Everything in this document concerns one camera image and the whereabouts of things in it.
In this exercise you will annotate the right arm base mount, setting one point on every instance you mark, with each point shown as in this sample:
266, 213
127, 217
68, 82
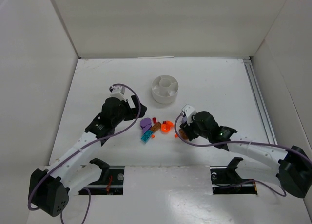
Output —
226, 181

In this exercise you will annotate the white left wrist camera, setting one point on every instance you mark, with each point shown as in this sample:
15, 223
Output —
117, 92

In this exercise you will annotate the brown lego plate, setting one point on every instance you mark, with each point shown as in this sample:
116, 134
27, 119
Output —
156, 127

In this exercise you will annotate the orange round lego piece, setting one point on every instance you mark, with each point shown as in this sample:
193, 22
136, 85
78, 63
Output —
166, 126

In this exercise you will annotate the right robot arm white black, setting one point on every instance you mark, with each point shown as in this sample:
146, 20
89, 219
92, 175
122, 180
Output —
288, 168

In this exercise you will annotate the aluminium rail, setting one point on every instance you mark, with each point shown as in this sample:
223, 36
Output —
263, 113

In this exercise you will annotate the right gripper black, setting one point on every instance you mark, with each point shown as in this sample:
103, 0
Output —
186, 129

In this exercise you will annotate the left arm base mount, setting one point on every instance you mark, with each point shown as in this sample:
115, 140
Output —
111, 180

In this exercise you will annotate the purple rounded lego piece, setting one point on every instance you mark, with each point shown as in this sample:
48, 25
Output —
145, 124

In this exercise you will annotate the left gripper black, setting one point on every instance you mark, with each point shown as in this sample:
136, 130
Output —
133, 107

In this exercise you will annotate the brown lego brick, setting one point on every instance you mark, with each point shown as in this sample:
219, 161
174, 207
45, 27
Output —
183, 134

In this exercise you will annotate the teal lego brick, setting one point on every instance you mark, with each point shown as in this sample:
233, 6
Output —
147, 136

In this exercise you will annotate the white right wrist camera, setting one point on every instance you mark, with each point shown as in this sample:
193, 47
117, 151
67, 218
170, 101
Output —
188, 112

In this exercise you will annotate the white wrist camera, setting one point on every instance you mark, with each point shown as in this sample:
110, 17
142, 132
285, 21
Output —
188, 112
117, 92

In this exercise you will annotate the white round divided container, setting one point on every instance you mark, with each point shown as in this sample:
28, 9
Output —
164, 89

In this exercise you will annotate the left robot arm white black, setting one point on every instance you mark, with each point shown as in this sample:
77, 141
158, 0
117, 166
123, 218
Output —
51, 188

